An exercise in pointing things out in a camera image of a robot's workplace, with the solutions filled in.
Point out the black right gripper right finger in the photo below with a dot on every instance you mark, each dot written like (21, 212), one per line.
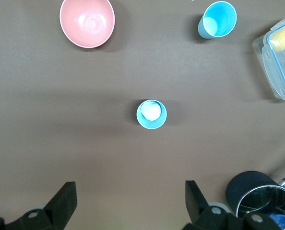
(196, 206)

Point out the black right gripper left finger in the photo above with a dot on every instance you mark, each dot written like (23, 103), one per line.
(61, 203)

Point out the blue plastic cup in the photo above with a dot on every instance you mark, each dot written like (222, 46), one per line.
(222, 19)
(157, 122)

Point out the small blue object in saucepan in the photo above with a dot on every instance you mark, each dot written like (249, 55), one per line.
(280, 221)

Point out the brown tablecloth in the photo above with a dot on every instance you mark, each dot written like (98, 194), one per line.
(85, 119)

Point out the clear container with blue rim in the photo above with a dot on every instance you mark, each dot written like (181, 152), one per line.
(276, 72)

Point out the pink bowl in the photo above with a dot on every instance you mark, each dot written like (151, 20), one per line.
(87, 22)

